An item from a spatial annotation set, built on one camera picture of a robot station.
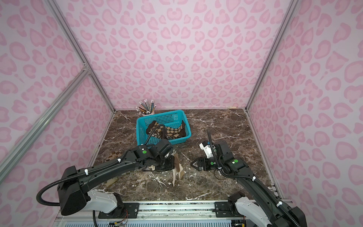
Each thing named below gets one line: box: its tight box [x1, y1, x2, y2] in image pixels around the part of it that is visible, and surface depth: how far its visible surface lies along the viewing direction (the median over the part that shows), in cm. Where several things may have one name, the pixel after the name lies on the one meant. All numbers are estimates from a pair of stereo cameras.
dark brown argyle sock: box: [146, 120, 171, 139], surface depth 105 cm
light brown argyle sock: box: [165, 120, 187, 140], surface depth 102 cm
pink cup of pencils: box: [136, 98, 157, 116], surface depth 109 cm
